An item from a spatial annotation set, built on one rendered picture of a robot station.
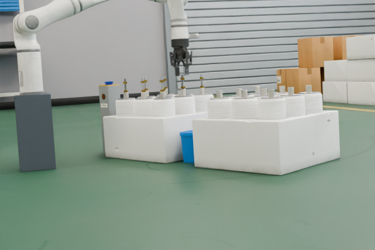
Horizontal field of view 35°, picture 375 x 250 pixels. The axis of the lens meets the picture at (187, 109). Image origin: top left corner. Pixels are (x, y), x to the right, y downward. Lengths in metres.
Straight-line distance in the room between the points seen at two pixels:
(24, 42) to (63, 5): 0.22
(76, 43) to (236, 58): 2.07
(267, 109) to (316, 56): 4.08
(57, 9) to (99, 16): 5.03
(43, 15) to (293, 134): 1.09
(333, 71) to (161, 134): 3.11
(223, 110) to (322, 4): 6.30
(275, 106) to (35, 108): 0.96
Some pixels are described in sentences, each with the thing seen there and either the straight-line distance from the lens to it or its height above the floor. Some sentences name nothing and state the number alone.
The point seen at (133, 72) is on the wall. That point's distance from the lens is 7.55.
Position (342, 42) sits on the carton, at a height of 0.53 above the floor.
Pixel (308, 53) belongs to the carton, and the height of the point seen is 0.44.
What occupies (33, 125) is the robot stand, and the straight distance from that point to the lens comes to 2.42.
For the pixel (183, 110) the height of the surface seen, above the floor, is 0.19.
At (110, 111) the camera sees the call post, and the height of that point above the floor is 0.19.
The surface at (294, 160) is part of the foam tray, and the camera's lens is 2.06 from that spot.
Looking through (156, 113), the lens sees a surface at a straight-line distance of 2.41.
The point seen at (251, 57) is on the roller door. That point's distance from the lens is 7.90.
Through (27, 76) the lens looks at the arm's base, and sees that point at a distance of 2.44.
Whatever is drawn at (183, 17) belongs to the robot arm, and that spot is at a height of 0.58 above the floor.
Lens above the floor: 0.37
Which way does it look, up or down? 4 degrees down
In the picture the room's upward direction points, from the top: 3 degrees counter-clockwise
